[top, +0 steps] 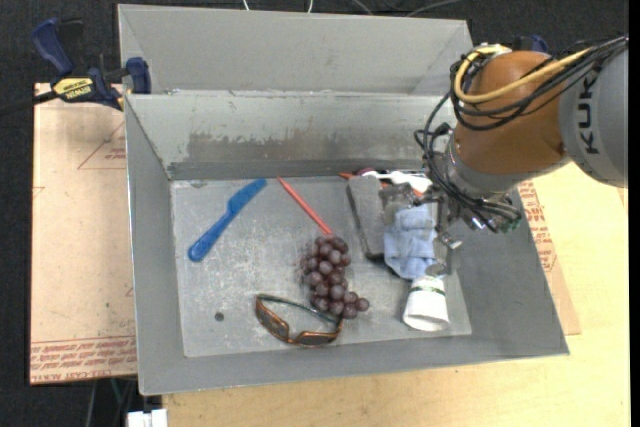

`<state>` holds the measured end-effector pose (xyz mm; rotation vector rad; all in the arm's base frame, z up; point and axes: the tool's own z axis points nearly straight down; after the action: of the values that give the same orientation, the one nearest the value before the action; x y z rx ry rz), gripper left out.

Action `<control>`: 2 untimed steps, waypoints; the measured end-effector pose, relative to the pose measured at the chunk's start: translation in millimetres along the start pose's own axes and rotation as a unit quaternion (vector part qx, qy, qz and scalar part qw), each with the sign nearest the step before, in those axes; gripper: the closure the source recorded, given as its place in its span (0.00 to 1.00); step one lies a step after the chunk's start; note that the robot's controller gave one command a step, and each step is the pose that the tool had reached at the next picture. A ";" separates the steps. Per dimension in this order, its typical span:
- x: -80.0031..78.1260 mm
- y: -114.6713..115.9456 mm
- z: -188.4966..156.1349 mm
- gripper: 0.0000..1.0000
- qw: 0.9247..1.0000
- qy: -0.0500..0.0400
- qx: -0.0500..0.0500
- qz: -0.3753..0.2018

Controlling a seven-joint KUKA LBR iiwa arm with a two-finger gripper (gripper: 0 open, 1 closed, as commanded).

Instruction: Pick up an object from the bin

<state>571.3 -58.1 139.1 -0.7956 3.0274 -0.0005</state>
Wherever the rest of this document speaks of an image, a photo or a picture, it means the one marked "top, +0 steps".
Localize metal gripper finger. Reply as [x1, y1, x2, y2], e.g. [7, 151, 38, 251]
[378, 187, 422, 218]
[424, 237, 464, 277]

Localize white and orange plastic object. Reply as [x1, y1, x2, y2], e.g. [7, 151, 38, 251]
[374, 170, 434, 197]

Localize grey flat sponge block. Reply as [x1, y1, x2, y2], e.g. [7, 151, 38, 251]
[346, 175, 390, 260]

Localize light blue cloth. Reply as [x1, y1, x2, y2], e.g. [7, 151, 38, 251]
[382, 206, 440, 281]

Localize white paper cup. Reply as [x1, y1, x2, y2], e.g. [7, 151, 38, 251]
[401, 274, 452, 333]

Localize orange-red thin stick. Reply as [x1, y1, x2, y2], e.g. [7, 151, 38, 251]
[275, 175, 334, 237]

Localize purple toy grape bunch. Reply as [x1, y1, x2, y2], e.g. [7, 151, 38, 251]
[298, 234, 372, 321]

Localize grey metal bin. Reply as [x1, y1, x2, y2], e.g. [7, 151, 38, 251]
[117, 3, 571, 397]

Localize brown sunglasses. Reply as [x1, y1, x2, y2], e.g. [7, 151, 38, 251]
[254, 293, 346, 348]

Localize blue plastic knife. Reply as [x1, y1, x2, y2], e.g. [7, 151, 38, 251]
[187, 178, 268, 264]

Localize brown cardboard board red print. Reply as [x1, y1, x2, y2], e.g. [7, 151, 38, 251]
[28, 82, 582, 387]

